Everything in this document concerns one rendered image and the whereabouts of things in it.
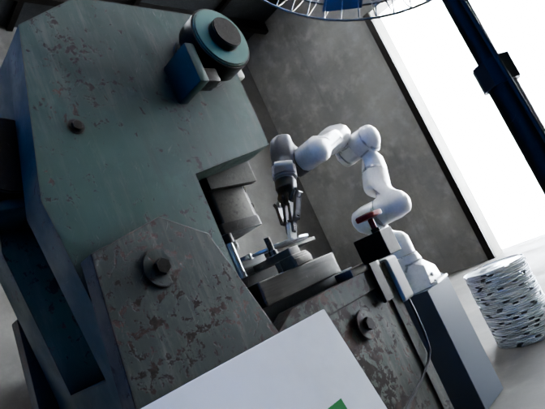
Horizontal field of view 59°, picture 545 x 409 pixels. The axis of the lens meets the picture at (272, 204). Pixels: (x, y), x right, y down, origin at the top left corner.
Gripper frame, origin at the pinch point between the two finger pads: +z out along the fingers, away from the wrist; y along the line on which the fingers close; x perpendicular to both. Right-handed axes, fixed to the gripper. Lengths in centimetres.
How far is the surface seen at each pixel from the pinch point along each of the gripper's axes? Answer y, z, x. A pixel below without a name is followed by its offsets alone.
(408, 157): 146, -243, -370
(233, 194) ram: -6.5, -3.5, 28.7
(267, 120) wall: 316, -380, -301
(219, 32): -32, -32, 50
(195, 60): -28, -23, 55
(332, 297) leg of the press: -25.4, 30.9, 14.6
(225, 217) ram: -6.2, 4.5, 31.9
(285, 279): -21.1, 26.6, 25.9
